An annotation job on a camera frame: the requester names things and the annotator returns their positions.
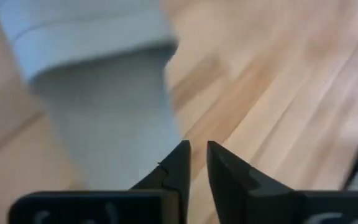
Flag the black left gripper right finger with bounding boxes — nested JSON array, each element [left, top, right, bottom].
[[206, 140, 301, 224]]

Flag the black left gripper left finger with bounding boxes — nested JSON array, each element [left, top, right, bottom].
[[131, 139, 191, 224]]

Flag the grey rubber slide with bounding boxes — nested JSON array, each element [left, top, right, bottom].
[[0, 0, 181, 191]]

